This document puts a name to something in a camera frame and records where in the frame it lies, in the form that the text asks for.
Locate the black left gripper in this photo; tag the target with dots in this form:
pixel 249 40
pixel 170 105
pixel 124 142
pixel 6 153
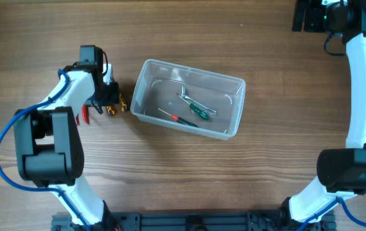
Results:
pixel 114 97

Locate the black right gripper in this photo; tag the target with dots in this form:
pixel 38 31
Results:
pixel 312 24

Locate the green handled screwdriver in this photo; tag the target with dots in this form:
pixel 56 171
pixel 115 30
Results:
pixel 195 109

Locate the clear plastic container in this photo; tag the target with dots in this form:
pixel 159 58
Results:
pixel 159 83

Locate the red handled snips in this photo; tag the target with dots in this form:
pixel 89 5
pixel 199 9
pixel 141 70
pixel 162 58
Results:
pixel 85 115

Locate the orange black pliers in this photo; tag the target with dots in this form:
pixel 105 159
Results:
pixel 111 110

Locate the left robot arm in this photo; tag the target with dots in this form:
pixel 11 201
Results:
pixel 48 146

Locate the black red precision screwdriver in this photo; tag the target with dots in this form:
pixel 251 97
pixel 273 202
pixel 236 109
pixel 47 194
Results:
pixel 178 119

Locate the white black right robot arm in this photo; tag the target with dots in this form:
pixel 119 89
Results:
pixel 341 173

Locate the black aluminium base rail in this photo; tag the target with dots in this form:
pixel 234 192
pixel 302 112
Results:
pixel 243 221

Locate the silver socket wrench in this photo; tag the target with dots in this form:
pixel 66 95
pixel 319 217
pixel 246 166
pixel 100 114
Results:
pixel 185 96

